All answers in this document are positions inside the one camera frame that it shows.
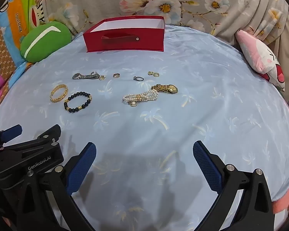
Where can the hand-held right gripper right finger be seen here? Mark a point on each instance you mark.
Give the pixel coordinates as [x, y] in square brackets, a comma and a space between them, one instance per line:
[206, 168]

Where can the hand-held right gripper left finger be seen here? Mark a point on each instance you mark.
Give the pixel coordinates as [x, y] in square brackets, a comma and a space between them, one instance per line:
[83, 168]

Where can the gold watch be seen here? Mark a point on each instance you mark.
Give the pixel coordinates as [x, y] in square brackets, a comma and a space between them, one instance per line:
[167, 88]

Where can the grey metal watch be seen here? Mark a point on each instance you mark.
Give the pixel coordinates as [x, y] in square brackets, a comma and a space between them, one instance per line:
[85, 76]

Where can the colourful cartoon blanket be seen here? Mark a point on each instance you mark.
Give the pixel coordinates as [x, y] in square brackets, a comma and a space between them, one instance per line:
[14, 16]

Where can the red jewelry box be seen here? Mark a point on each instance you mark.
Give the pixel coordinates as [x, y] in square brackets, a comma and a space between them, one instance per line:
[125, 42]

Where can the salmon pink cloth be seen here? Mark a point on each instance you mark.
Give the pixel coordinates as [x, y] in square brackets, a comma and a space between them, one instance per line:
[283, 203]

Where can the green plush cushion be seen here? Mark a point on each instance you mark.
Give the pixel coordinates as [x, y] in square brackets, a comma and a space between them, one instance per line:
[44, 42]

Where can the pink plush pillow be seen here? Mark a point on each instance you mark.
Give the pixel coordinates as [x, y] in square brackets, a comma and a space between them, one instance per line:
[257, 50]

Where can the grey floral sheet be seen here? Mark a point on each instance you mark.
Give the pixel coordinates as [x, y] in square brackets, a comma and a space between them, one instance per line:
[195, 4]

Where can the light blue bedsheet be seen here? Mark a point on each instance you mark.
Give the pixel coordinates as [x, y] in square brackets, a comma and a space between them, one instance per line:
[183, 125]

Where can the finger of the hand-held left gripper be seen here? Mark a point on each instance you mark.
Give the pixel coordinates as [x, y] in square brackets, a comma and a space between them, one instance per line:
[12, 132]
[50, 132]

